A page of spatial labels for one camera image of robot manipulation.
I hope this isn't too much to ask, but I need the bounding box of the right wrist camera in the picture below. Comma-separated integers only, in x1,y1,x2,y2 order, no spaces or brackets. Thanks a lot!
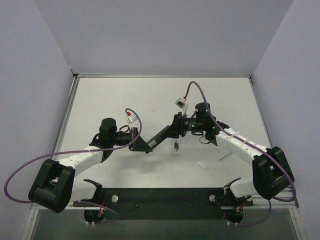
175,97,189,117

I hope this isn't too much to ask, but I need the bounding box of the white remote control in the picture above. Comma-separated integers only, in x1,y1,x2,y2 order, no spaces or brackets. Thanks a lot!
173,139,181,156

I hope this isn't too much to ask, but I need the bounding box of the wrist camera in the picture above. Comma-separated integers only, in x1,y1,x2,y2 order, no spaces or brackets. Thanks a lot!
125,111,139,127
175,97,189,117

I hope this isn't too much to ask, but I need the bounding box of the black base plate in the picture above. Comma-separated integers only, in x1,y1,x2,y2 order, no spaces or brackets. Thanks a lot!
73,187,253,222

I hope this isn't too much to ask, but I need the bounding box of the black remote control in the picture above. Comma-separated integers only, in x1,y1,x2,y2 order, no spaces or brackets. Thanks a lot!
147,125,170,149

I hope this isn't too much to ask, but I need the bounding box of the white battery cover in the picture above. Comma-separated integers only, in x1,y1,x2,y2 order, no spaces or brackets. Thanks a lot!
197,161,209,170

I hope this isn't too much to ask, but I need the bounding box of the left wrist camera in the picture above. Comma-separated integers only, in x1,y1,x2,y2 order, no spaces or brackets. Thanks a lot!
125,111,139,127

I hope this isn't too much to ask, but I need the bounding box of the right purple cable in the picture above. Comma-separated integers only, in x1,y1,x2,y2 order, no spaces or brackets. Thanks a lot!
183,81,298,227

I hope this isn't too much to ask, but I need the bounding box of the aluminium table rail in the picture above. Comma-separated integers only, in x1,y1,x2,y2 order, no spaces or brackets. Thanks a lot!
249,188,300,209

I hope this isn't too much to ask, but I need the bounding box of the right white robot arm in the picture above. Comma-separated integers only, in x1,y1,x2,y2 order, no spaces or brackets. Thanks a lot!
165,100,295,200

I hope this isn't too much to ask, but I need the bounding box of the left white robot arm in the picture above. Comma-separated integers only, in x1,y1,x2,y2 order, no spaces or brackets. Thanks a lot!
28,118,153,213

